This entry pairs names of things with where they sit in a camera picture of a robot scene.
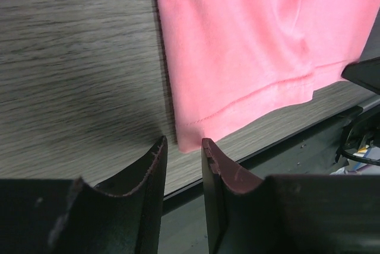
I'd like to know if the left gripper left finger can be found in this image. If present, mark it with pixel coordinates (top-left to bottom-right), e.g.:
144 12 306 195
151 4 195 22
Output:
1 136 168 253

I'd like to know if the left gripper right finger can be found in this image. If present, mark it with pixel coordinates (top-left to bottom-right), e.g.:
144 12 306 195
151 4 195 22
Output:
201 138 379 253

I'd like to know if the light pink t shirt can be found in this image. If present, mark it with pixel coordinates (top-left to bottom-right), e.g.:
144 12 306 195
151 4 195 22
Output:
158 0 379 153

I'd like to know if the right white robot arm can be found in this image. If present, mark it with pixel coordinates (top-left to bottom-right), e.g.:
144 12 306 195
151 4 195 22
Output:
341 57 380 94

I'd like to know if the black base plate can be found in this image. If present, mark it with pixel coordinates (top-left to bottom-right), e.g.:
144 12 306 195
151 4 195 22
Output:
159 97 379 253

